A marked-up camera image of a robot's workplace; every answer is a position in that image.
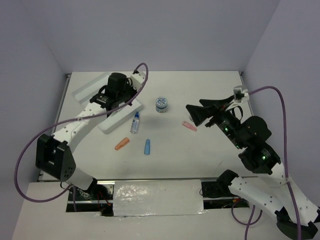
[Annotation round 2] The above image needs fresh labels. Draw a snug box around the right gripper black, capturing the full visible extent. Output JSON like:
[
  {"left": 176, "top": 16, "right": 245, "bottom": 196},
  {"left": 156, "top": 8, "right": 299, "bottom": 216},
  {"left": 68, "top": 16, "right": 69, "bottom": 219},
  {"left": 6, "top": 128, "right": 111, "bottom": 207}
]
[{"left": 183, "top": 93, "right": 244, "bottom": 147}]

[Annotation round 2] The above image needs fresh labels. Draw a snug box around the clear spray bottle blue cap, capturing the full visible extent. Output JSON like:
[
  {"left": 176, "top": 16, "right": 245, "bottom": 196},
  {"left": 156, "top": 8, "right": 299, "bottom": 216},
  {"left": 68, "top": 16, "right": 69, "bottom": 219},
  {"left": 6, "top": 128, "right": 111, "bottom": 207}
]
[{"left": 130, "top": 111, "right": 140, "bottom": 134}]

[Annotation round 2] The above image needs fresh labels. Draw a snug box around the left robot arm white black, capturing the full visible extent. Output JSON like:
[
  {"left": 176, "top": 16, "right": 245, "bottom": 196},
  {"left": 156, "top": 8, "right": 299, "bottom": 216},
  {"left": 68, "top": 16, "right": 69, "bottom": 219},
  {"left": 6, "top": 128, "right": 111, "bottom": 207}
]
[{"left": 35, "top": 70, "right": 146, "bottom": 200}]

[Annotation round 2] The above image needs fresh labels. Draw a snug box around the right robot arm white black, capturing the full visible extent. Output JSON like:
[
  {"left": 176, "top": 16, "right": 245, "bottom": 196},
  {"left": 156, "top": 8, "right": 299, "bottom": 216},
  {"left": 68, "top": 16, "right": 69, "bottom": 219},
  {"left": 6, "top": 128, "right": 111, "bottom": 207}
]
[{"left": 186, "top": 97, "right": 320, "bottom": 240}]

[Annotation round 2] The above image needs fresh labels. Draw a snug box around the pink translucent cap case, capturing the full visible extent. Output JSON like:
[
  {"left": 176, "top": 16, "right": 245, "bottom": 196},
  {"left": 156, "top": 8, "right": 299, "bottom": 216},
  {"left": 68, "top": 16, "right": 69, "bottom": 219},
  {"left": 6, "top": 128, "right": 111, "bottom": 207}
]
[{"left": 182, "top": 121, "right": 197, "bottom": 132}]

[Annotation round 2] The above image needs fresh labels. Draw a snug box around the white compartment tray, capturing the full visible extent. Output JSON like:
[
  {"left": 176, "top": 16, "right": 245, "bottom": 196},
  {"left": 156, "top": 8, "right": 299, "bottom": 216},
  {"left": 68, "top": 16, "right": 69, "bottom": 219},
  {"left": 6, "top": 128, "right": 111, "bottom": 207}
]
[{"left": 72, "top": 70, "right": 146, "bottom": 134}]

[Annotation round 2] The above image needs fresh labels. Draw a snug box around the blue white round jar left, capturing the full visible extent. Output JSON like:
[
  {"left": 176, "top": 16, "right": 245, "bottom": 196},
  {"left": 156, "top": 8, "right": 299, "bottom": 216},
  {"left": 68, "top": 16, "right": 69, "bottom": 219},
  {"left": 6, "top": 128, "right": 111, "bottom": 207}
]
[{"left": 155, "top": 96, "right": 168, "bottom": 113}]

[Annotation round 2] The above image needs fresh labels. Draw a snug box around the orange translucent cap case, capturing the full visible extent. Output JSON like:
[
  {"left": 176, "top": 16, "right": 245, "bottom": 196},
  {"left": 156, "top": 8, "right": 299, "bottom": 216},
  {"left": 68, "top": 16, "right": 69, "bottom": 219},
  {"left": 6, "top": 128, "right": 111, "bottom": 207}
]
[{"left": 114, "top": 137, "right": 130, "bottom": 151}]

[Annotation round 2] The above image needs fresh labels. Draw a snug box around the blue translucent cap case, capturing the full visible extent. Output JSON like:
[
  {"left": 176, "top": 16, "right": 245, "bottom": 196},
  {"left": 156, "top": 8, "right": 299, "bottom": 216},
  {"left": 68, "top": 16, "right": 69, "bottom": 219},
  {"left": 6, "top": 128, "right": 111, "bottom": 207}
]
[{"left": 144, "top": 139, "right": 151, "bottom": 155}]

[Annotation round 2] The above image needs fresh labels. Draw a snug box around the silver foil covered panel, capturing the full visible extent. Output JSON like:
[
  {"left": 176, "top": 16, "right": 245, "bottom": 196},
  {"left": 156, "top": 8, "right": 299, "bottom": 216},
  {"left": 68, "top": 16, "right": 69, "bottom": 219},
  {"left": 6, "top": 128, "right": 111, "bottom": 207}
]
[{"left": 113, "top": 179, "right": 205, "bottom": 217}]

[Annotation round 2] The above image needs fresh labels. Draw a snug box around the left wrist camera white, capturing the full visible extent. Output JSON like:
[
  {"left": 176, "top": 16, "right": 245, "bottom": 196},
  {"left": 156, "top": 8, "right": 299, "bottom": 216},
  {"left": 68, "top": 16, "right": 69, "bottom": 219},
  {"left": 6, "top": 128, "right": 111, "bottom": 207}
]
[{"left": 129, "top": 70, "right": 146, "bottom": 91}]

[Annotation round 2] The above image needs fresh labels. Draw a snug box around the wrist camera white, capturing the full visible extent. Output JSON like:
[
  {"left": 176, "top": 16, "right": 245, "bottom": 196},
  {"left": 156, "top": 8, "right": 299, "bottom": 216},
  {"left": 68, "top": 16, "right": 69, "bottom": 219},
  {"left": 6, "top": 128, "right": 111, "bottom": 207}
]
[
  {"left": 230, "top": 85, "right": 250, "bottom": 108},
  {"left": 129, "top": 70, "right": 146, "bottom": 91}
]

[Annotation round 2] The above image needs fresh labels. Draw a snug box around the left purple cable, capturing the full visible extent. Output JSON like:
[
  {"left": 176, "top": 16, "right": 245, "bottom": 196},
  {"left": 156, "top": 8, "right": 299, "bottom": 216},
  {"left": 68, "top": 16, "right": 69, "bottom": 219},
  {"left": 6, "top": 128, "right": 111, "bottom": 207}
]
[{"left": 14, "top": 62, "right": 150, "bottom": 212}]

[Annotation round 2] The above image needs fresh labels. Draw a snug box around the purple cable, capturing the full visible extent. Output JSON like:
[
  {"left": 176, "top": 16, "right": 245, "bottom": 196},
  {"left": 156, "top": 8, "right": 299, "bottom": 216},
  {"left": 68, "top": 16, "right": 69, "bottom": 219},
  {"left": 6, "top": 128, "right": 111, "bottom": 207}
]
[
  {"left": 231, "top": 86, "right": 302, "bottom": 240},
  {"left": 14, "top": 62, "right": 150, "bottom": 212}
]

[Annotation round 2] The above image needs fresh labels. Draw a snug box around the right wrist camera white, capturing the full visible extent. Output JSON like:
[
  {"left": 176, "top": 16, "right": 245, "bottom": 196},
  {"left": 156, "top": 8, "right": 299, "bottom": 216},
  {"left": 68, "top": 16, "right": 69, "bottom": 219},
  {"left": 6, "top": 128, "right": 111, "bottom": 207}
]
[{"left": 230, "top": 85, "right": 250, "bottom": 108}]

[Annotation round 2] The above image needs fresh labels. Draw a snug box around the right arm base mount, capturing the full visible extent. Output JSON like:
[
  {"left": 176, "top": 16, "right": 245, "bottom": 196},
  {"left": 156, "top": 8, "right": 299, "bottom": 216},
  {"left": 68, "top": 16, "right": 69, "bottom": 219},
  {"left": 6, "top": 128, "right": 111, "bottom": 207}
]
[{"left": 199, "top": 181, "right": 249, "bottom": 210}]

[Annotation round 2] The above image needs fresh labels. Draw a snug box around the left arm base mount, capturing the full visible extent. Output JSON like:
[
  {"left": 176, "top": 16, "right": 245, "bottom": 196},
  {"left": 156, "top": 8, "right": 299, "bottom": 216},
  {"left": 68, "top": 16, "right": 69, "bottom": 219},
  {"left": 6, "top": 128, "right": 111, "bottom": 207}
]
[{"left": 65, "top": 181, "right": 115, "bottom": 217}]

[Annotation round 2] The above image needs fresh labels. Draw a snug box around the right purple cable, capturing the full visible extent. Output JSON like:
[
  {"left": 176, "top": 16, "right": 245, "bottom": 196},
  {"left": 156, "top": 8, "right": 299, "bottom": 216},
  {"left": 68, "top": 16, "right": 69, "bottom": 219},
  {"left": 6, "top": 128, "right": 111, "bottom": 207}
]
[{"left": 231, "top": 86, "right": 302, "bottom": 240}]

